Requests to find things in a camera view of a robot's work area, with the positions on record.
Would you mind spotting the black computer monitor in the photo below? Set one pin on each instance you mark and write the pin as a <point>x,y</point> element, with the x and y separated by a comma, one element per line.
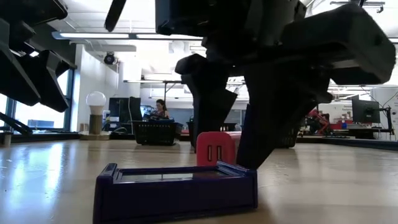
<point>366,111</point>
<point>119,107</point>

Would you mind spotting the overhead rig light bar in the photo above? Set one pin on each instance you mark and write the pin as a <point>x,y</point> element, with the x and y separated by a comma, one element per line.
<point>93,35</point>

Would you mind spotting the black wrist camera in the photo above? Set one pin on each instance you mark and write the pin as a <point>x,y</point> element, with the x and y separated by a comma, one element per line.
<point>31,9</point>
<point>192,15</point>

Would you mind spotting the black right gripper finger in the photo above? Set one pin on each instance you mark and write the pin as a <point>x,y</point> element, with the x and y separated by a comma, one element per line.
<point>211,99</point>
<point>280,109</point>

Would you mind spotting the black slanted strut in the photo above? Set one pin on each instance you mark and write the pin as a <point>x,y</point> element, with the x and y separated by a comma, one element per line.
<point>15,124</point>

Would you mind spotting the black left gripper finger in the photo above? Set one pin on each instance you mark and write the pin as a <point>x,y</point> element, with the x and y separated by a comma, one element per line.
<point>15,74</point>
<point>51,77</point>

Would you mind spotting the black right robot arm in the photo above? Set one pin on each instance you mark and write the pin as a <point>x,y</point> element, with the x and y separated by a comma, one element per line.
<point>273,12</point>

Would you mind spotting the red machine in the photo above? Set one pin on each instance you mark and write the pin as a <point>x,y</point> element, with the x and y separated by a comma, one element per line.
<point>318,123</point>

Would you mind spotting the black table edge frame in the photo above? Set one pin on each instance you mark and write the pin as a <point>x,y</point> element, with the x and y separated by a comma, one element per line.
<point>367,143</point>

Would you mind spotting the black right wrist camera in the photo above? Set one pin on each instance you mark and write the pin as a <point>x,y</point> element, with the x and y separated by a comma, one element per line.
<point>192,15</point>

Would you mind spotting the globe bulb lamp wooden base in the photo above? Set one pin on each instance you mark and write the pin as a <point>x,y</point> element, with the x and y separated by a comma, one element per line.
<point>96,121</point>

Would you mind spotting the large window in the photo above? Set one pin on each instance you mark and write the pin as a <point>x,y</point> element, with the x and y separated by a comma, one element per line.
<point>40,119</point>

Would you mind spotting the person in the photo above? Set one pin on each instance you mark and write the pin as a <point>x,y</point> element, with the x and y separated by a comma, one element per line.
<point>160,109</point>

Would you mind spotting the black ceiling camera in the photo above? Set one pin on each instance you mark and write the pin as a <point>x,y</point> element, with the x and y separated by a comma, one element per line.
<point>109,58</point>

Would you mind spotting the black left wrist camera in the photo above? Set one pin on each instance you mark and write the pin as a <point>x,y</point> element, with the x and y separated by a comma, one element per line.
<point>31,9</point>

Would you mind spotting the pink USB charger cube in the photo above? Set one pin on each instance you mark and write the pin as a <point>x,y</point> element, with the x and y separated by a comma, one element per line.
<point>202,140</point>

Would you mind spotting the navy box with clear window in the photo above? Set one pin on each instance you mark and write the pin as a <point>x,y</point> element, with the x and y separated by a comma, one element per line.
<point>174,199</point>

